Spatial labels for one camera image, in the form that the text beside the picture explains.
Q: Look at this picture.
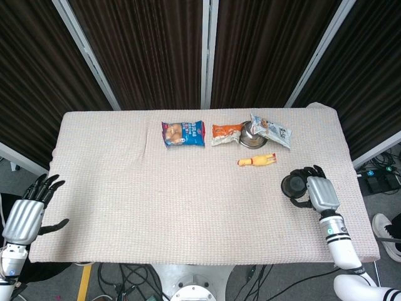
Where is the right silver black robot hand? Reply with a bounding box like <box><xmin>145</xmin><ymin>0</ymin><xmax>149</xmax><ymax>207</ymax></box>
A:
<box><xmin>288</xmin><ymin>164</ymin><xmax>341</xmax><ymax>216</ymax></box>

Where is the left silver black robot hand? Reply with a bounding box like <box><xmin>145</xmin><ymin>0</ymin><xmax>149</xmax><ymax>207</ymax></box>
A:
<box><xmin>2</xmin><ymin>174</ymin><xmax>70</xmax><ymax>245</ymax></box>

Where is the black round cup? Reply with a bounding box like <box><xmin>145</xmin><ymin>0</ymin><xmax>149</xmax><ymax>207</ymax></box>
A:
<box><xmin>280</xmin><ymin>171</ymin><xmax>310</xmax><ymax>200</ymax></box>

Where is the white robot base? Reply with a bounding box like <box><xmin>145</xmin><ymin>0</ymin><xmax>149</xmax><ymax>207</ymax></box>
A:
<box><xmin>150</xmin><ymin>263</ymin><xmax>241</xmax><ymax>301</ymax></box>

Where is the person in black clothing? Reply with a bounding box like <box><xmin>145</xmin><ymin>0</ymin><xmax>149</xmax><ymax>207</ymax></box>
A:
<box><xmin>0</xmin><ymin>193</ymin><xmax>75</xmax><ymax>301</ymax></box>

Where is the black foot pedal unit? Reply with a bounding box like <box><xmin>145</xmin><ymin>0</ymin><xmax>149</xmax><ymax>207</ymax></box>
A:
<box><xmin>360</xmin><ymin>171</ymin><xmax>401</xmax><ymax>197</ymax></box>

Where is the white sneaker with black sock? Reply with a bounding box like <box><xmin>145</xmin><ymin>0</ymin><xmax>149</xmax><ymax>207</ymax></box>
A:
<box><xmin>372</xmin><ymin>213</ymin><xmax>401</xmax><ymax>263</ymax></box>

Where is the yellow rubber chicken toy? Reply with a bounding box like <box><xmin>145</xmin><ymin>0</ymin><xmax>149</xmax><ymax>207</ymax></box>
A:
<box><xmin>237</xmin><ymin>152</ymin><xmax>278</xmax><ymax>169</ymax></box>

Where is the white grey snack bag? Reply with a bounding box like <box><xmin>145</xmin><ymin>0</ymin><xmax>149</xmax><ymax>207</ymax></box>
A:
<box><xmin>249</xmin><ymin>113</ymin><xmax>293</xmax><ymax>150</ymax></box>

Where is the stainless steel bowl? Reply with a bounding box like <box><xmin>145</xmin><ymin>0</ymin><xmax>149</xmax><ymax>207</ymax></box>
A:
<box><xmin>239</xmin><ymin>120</ymin><xmax>269</xmax><ymax>149</ymax></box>

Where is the thin metal table leg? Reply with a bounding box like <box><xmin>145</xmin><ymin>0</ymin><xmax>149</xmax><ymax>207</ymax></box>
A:
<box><xmin>373</xmin><ymin>261</ymin><xmax>383</xmax><ymax>288</ymax></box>

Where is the orange white snack bag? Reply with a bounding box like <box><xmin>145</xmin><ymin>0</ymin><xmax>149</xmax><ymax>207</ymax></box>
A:
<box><xmin>211</xmin><ymin>123</ymin><xmax>244</xmax><ymax>147</ymax></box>

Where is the dark brown partition panel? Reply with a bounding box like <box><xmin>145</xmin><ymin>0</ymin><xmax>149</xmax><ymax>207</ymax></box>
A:
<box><xmin>68</xmin><ymin>0</ymin><xmax>204</xmax><ymax>110</ymax></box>
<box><xmin>210</xmin><ymin>0</ymin><xmax>343</xmax><ymax>109</ymax></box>
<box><xmin>0</xmin><ymin>0</ymin><xmax>114</xmax><ymax>169</ymax></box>
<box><xmin>293</xmin><ymin>0</ymin><xmax>401</xmax><ymax>159</ymax></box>

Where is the beige woven tablecloth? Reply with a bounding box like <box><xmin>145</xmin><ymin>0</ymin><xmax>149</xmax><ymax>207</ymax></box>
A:
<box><xmin>28</xmin><ymin>102</ymin><xmax>382</xmax><ymax>266</ymax></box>

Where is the blue snack bag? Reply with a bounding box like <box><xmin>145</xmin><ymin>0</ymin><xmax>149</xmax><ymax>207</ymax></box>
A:
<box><xmin>161</xmin><ymin>120</ymin><xmax>206</xmax><ymax>148</ymax></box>

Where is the aluminium partition rail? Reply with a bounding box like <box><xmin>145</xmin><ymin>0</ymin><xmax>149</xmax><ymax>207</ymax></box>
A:
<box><xmin>0</xmin><ymin>140</ymin><xmax>49</xmax><ymax>176</ymax></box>
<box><xmin>351</xmin><ymin>130</ymin><xmax>401</xmax><ymax>171</ymax></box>

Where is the black cable tangle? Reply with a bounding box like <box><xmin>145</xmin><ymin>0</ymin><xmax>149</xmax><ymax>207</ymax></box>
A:
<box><xmin>369</xmin><ymin>146</ymin><xmax>401</xmax><ymax>172</ymax></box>

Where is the black floor cable bundle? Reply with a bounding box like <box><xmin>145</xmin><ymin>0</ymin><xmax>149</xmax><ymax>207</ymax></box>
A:
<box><xmin>96</xmin><ymin>263</ymin><xmax>164</xmax><ymax>301</ymax></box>
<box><xmin>230</xmin><ymin>264</ymin><xmax>341</xmax><ymax>300</ymax></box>

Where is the aluminium partition post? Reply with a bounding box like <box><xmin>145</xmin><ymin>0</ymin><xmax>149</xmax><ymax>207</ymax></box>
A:
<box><xmin>284</xmin><ymin>0</ymin><xmax>357</xmax><ymax>108</ymax></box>
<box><xmin>199</xmin><ymin>0</ymin><xmax>219</xmax><ymax>110</ymax></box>
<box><xmin>51</xmin><ymin>0</ymin><xmax>122</xmax><ymax>111</ymax></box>

